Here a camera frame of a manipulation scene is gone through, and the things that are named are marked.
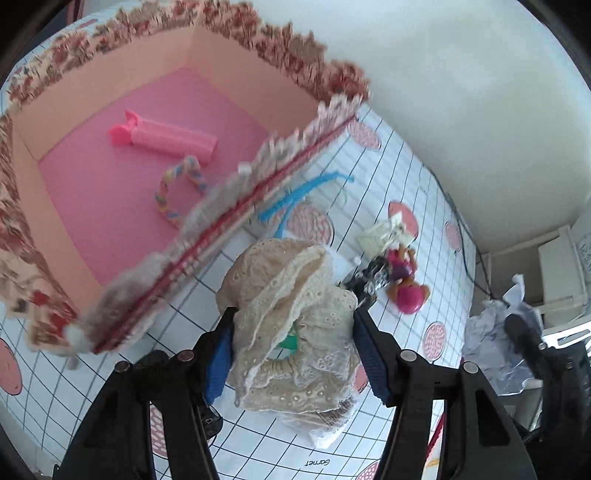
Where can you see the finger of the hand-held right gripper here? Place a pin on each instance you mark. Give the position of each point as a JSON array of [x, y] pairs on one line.
[[521, 334]]

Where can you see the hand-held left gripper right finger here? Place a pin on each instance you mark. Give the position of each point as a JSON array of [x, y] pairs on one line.
[[374, 364]]

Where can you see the grey paper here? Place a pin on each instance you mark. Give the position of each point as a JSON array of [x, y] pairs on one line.
[[485, 341]]

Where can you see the blue-framed glasses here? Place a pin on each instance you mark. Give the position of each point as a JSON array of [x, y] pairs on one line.
[[300, 191]]

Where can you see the pink box with floral edge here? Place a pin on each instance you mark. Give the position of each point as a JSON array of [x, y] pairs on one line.
[[92, 221]]

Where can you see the doll with pink hair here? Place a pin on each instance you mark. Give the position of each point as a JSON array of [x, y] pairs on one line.
[[411, 297]]

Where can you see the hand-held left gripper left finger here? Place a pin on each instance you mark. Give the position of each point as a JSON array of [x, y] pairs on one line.
[[217, 364]]

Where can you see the white furniture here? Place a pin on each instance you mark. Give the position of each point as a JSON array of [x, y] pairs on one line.
[[554, 263]]

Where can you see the pink hair roller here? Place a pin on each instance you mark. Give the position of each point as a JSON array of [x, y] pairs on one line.
[[171, 138]]

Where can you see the checked cloth desktop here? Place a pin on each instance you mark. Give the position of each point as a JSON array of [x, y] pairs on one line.
[[397, 184]]

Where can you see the cream lace cloth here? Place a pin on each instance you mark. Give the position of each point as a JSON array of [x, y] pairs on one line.
[[286, 286]]

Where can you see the small black device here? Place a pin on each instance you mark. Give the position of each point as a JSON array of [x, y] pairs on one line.
[[210, 422]]

